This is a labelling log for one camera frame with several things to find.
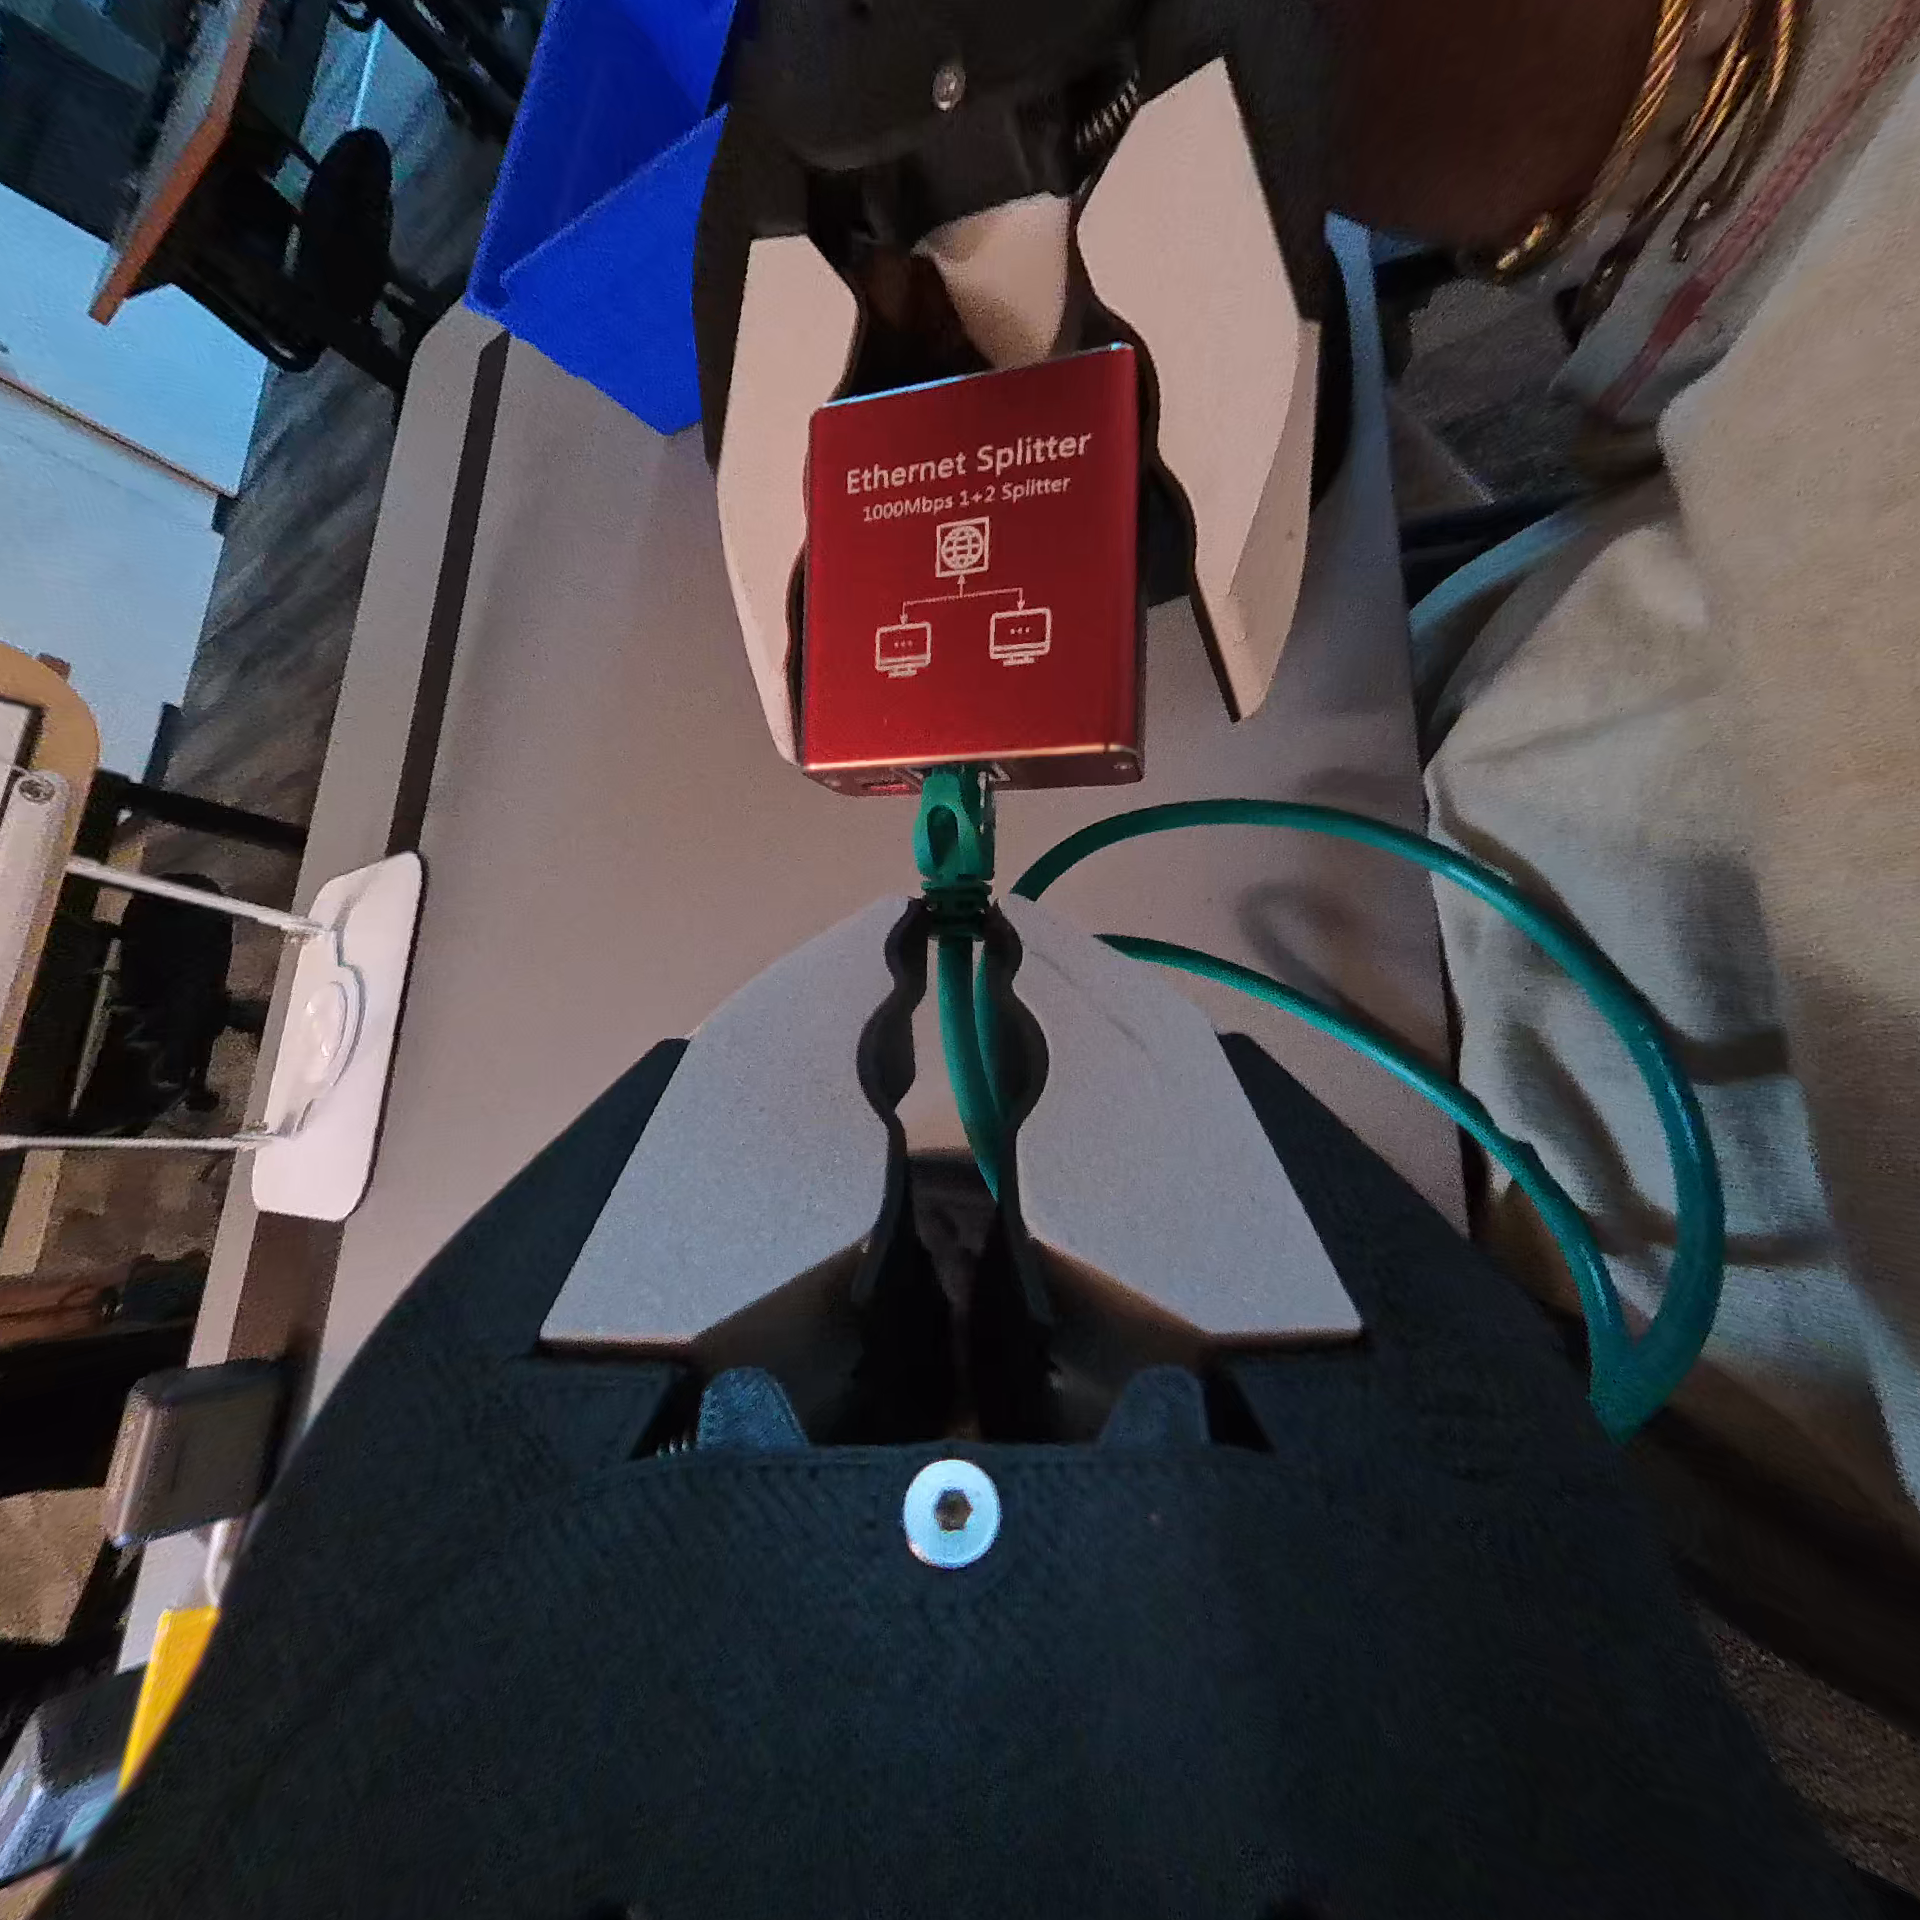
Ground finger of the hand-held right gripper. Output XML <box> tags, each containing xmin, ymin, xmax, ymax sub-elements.
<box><xmin>1076</xmin><ymin>55</ymin><xmax>1327</xmax><ymax>722</ymax></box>
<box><xmin>717</xmin><ymin>231</ymin><xmax>868</xmax><ymax>759</ymax></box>

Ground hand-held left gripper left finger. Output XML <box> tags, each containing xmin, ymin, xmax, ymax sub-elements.
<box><xmin>540</xmin><ymin>895</ymin><xmax>920</xmax><ymax>1403</ymax></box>

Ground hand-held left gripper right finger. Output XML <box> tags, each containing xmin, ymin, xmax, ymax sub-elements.
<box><xmin>978</xmin><ymin>899</ymin><xmax>1369</xmax><ymax>1403</ymax></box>

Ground red ethernet splitter box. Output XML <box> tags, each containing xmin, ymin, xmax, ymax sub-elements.
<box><xmin>797</xmin><ymin>342</ymin><xmax>1153</xmax><ymax>797</ymax></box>

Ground green network cable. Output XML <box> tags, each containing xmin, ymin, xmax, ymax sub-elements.
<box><xmin>912</xmin><ymin>759</ymin><xmax>1729</xmax><ymax>1449</ymax></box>

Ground person's right hand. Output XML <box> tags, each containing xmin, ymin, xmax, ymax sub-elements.
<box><xmin>1321</xmin><ymin>0</ymin><xmax>1670</xmax><ymax>280</ymax></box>

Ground black office chair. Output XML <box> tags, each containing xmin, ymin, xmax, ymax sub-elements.
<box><xmin>266</xmin><ymin>124</ymin><xmax>402</xmax><ymax>370</ymax></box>

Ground wood-edged office desk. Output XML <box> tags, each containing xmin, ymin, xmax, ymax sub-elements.
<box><xmin>87</xmin><ymin>0</ymin><xmax>277</xmax><ymax>328</ymax></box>

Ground yellow plastic bin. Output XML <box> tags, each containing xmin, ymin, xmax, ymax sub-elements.
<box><xmin>116</xmin><ymin>1602</ymin><xmax>222</xmax><ymax>1790</ymax></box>

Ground gold bangle bracelets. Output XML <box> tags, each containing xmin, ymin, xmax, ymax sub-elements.
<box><xmin>1477</xmin><ymin>0</ymin><xmax>1806</xmax><ymax>290</ymax></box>

